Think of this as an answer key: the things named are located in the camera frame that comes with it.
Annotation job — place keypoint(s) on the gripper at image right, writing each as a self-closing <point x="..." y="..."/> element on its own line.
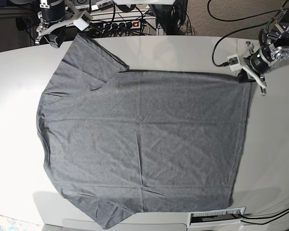
<point x="261" y="61"/>

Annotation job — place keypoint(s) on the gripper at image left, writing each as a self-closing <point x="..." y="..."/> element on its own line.
<point x="52" y="26"/>

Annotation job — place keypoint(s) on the grey T-shirt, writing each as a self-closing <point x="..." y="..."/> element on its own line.
<point x="119" y="142"/>

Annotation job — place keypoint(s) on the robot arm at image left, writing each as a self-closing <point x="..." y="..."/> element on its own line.
<point x="47" y="3"/>

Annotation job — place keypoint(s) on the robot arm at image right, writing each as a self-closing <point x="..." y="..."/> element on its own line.
<point x="274" y="48"/>

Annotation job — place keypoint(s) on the black power strip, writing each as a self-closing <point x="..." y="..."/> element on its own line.
<point x="120" y="26"/>

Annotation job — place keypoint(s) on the white equipment shelf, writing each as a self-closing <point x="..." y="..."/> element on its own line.
<point x="123" y="17"/>

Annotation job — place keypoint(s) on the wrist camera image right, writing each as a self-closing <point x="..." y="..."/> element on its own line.
<point x="234" y="62"/>

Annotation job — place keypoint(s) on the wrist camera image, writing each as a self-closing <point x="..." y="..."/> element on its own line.
<point x="83" y="21"/>
<point x="234" y="62"/>

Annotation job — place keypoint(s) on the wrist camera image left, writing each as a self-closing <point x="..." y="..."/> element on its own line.
<point x="83" y="21"/>

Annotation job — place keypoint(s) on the table cable grommet box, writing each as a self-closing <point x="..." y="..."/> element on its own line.
<point x="215" y="217"/>

